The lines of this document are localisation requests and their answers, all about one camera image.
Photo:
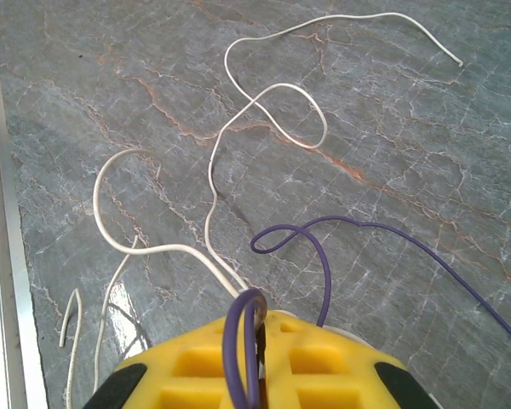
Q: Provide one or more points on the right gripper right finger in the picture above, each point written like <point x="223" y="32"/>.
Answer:
<point x="345" y="362"/>

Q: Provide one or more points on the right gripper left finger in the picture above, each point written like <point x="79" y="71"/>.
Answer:
<point x="162" y="362"/>

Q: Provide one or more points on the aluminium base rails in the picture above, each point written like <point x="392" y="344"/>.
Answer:
<point x="0" y="213"/>

